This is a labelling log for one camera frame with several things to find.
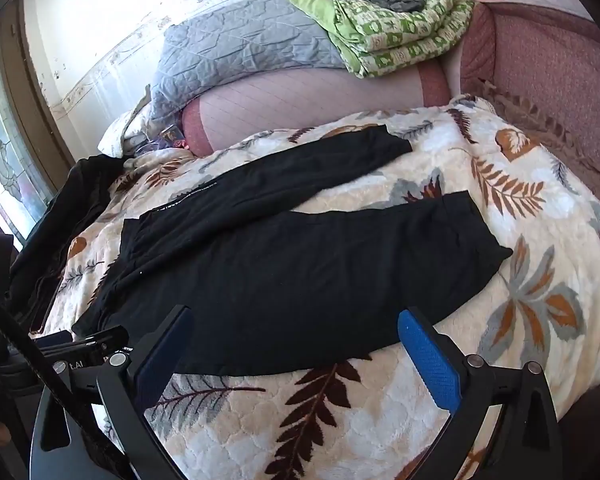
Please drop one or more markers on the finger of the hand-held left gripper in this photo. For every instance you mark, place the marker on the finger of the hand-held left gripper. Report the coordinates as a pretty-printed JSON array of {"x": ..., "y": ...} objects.
[{"x": 87, "y": 342}]

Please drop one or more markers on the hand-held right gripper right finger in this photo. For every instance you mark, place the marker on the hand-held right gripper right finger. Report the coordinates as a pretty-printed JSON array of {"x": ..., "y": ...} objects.
[{"x": 427, "y": 355}]

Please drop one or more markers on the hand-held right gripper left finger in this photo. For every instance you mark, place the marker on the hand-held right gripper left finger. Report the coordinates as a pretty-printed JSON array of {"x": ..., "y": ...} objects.
[{"x": 164, "y": 355}]

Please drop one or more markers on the black pants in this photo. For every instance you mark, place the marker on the black pants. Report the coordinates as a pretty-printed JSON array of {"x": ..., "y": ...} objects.
[{"x": 280, "y": 285}]

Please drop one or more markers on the black jacket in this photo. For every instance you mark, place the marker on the black jacket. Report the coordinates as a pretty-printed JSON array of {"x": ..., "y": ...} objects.
[{"x": 55, "y": 220}]

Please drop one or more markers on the leaf print fleece blanket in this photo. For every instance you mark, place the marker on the leaf print fleece blanket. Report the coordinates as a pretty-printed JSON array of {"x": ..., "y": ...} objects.
[{"x": 505, "y": 200}]

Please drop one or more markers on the stained glass window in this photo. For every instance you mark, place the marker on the stained glass window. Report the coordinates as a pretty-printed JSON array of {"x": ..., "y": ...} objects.
[{"x": 5, "y": 145}]

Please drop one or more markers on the white patterned pillow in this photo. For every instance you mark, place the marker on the white patterned pillow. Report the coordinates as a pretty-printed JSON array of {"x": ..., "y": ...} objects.
[{"x": 122, "y": 130}]

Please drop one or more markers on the grey quilted blanket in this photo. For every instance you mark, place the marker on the grey quilted blanket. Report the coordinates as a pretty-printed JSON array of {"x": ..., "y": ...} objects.
[{"x": 230, "y": 60}]

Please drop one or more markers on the pink maroon sofa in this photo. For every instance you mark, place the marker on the pink maroon sofa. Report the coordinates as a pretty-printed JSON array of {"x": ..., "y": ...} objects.
[{"x": 540, "y": 60}]

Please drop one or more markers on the green patterned quilt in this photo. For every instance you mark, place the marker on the green patterned quilt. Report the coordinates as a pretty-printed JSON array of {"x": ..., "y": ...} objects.
[{"x": 405, "y": 25}]

